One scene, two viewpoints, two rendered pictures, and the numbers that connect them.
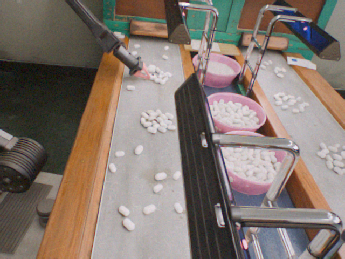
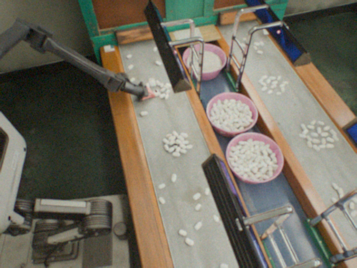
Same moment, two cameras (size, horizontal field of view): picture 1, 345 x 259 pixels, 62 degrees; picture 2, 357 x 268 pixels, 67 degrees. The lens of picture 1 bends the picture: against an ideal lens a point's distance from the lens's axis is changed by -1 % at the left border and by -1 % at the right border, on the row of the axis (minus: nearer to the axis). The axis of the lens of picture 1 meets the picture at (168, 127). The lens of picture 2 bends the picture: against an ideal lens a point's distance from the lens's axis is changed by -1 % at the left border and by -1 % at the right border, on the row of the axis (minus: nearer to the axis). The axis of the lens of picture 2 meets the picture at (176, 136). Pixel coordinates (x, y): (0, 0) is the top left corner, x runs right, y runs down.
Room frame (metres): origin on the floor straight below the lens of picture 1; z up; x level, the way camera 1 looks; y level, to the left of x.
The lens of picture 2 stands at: (0.19, 0.13, 1.89)
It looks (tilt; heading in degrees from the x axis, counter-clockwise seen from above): 56 degrees down; 353
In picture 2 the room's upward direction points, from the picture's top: 2 degrees counter-clockwise
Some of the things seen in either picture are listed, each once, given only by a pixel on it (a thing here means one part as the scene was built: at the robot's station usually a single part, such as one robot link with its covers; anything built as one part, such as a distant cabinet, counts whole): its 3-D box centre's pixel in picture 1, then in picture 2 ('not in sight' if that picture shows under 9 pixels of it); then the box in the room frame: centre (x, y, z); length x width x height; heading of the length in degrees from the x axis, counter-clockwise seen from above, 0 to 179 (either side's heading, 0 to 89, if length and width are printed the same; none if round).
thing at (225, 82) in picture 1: (214, 71); (203, 63); (1.48, -0.21, 0.72); 0.27 x 0.27 x 0.10
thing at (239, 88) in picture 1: (269, 58); (251, 52); (1.34, -0.43, 0.90); 0.20 x 0.19 x 0.45; 8
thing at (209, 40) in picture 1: (187, 49); (181, 66); (1.28, -0.03, 0.90); 0.20 x 0.19 x 0.45; 8
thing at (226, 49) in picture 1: (210, 47); (193, 36); (1.70, -0.18, 0.77); 0.33 x 0.15 x 0.01; 98
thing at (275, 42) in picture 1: (264, 41); (240, 15); (1.79, -0.51, 0.83); 0.30 x 0.06 x 0.07; 98
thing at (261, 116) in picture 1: (232, 117); (230, 116); (1.05, -0.27, 0.72); 0.27 x 0.27 x 0.10
